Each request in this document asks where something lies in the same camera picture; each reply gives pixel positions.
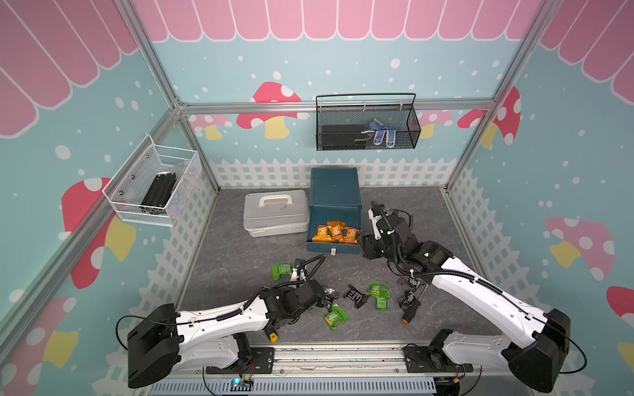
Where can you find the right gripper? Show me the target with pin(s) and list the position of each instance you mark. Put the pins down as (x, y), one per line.
(368, 241)

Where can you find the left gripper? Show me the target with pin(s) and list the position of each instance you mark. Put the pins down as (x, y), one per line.
(285, 289)

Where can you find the orange cookie pack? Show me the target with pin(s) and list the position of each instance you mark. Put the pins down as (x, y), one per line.
(323, 235)
(336, 224)
(336, 233)
(350, 235)

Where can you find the teal drawer cabinet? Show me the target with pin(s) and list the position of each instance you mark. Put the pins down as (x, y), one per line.
(334, 195)

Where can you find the orange cookie pack front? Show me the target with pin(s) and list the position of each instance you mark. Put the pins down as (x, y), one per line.
(336, 224)

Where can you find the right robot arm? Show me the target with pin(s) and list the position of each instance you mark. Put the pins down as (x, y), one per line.
(533, 344)

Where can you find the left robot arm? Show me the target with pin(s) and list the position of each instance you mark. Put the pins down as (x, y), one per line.
(168, 340)

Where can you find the yellow black screwdriver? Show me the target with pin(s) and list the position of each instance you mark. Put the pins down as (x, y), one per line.
(271, 332)

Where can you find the green cookie pack left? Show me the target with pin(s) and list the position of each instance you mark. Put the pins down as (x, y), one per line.
(281, 270)

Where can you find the green cookie pack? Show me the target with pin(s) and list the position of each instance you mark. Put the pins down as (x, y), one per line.
(381, 294)
(335, 316)
(281, 270)

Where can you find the black cookie pack left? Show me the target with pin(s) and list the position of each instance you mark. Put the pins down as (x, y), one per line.
(330, 293)

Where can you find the black cookie pack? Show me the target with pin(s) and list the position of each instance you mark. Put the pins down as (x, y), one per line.
(357, 297)
(411, 282)
(409, 301)
(330, 293)

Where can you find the black cookie pack far right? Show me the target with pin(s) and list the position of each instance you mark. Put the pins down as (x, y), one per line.
(411, 282)

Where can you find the green cookie pack front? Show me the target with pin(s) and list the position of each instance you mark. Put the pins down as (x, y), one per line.
(335, 316)

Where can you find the green cookie pack right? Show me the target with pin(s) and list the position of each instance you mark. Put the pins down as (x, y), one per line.
(381, 294)

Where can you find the black cookie pack centre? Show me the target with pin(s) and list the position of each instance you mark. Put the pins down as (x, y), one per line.
(357, 297)

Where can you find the orange black screwdriver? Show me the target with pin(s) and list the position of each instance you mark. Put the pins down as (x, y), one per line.
(408, 316)

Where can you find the grey plastic toolbox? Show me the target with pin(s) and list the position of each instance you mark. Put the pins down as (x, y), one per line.
(276, 213)

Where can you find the small green circuit board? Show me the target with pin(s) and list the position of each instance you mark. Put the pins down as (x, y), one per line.
(241, 385)

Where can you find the blue white item in basket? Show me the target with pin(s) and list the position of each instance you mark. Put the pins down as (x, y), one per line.
(380, 134)

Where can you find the black box in white basket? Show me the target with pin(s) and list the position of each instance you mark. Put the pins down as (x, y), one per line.
(159, 193)

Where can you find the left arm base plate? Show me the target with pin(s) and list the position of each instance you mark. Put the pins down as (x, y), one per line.
(257, 360)

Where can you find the black wire wall basket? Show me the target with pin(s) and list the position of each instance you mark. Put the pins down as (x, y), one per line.
(395, 109)

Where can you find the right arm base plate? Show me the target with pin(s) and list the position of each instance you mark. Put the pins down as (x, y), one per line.
(429, 359)

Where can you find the white wire wall basket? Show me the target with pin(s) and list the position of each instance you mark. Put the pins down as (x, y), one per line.
(125, 192)

